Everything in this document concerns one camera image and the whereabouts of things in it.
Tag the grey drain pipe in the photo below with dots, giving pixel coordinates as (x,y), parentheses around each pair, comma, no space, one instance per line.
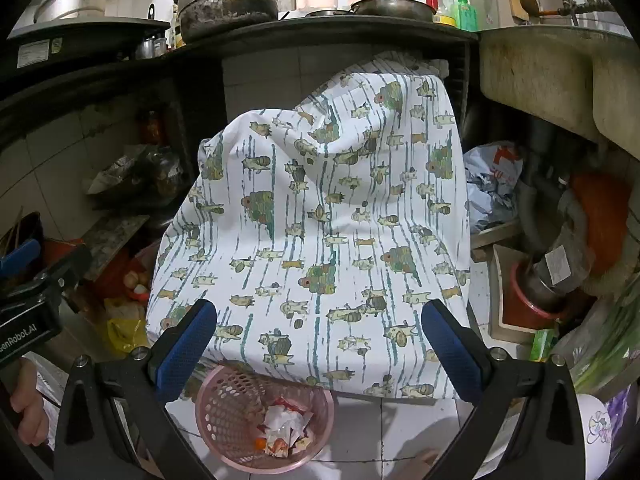
(555,250)

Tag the red plastic basin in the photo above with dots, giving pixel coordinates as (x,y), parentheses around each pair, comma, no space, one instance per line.
(117,270)

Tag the metal wok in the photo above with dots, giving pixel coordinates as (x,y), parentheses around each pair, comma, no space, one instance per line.
(395,7)

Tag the cat print cloth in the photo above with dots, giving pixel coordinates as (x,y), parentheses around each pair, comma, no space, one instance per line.
(325,200)

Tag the red bowl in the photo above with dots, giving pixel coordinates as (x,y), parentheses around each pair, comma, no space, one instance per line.
(520,305)

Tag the white printed sauce packet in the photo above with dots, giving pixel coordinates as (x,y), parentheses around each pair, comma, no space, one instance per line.
(280,447)

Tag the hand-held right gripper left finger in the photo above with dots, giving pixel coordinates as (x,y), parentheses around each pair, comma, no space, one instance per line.
(182,355)

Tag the white blue plastic bag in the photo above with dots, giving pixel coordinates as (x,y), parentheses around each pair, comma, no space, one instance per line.
(492,185)

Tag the green carton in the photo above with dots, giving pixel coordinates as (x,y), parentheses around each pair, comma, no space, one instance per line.
(542,345)

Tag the pile of eggs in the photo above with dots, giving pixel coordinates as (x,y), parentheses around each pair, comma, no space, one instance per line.
(135,280)

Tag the large metal steamer pot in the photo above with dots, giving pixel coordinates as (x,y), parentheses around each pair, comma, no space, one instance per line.
(225,5)

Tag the orange plastic basin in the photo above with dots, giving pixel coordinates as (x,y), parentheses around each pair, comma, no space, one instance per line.
(602,215)

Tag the cooking oil bottle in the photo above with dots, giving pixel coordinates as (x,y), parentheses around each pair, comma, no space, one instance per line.
(437,0)

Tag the grey stone slab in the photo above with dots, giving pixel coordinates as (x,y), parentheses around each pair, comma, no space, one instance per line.
(112,242)

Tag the red snack wrapper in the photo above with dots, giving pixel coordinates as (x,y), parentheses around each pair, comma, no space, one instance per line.
(287,402)

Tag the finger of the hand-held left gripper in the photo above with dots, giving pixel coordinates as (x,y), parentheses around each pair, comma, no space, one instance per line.
(20,255)

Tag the orange bottle cap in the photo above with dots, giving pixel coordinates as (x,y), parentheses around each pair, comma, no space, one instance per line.
(260,443)

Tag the stainless steel sink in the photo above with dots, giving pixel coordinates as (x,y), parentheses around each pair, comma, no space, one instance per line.
(540,75)

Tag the green onions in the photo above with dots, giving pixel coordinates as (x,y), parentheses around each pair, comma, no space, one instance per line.
(610,345)

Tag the red plastic stool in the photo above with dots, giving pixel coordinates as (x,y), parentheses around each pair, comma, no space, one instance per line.
(62,251)

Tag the green detergent bottle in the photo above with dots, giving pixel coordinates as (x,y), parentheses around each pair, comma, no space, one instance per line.
(466,12)

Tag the grey crumpled bag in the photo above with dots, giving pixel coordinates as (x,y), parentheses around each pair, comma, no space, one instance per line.
(117,175)

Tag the person's left hand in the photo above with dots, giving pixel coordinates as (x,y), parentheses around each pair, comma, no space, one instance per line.
(27,405)

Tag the pink plastic basket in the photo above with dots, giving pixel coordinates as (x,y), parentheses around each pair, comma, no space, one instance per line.
(225,420)

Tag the white tissue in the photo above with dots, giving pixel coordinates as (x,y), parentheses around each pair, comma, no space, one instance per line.
(282,421)

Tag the white flowered cup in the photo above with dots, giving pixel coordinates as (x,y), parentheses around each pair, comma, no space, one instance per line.
(595,422)

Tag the red bottle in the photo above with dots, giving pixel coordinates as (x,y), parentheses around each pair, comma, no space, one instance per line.
(151,127)

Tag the small cream scrap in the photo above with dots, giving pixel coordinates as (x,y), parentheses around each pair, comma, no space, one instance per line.
(303,442)

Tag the yellow plastic bag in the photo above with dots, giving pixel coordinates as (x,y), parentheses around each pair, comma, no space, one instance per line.
(125,330)

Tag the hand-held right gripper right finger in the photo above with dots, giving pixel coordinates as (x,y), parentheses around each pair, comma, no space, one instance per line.
(455,355)

